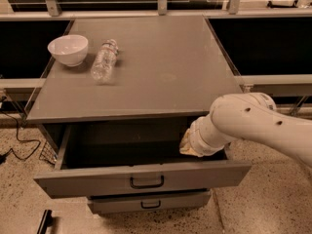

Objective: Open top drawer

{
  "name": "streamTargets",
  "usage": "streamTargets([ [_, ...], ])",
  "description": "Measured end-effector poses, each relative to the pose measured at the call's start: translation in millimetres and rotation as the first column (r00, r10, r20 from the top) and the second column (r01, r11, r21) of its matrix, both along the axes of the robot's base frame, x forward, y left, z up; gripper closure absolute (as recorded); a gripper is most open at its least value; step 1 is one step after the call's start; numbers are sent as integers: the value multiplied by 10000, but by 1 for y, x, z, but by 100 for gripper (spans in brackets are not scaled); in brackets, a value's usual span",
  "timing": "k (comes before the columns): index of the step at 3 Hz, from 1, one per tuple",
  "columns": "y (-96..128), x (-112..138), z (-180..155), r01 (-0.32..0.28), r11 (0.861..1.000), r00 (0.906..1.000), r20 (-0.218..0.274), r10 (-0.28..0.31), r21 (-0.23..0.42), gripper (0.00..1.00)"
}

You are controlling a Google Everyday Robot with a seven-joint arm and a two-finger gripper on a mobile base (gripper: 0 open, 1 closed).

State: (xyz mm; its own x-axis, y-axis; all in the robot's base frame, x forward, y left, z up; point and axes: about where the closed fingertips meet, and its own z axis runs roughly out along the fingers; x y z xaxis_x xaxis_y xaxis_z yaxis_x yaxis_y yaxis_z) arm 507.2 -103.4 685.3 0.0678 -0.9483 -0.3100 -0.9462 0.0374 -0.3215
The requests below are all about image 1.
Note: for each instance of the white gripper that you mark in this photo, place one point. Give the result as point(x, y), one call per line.
point(196, 138)

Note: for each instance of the grey top drawer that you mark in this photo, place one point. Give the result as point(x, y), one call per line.
point(131, 157)

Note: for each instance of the grey drawer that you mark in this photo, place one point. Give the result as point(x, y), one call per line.
point(149, 202)
point(131, 157)

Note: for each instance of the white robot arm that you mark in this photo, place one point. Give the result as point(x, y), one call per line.
point(253, 117)

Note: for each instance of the grey bottom drawer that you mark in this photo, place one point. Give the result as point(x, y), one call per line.
point(149, 202)

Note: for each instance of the grey drawer cabinet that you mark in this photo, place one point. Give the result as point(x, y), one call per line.
point(167, 67)

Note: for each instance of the clear plastic water bottle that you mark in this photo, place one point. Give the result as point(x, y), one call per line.
point(102, 68)

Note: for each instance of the white ceramic bowl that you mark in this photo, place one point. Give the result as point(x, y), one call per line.
point(69, 50)

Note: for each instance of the black bar on floor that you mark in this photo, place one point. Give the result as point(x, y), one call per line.
point(46, 222)

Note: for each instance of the black wire basket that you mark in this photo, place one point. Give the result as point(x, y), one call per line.
point(48, 154)

